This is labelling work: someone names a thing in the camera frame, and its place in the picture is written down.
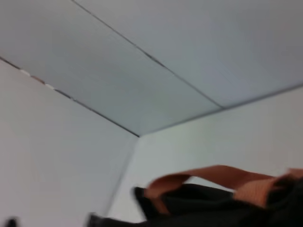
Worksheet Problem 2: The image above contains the black bag with orange handles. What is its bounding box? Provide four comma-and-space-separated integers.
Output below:
134, 164, 303, 227

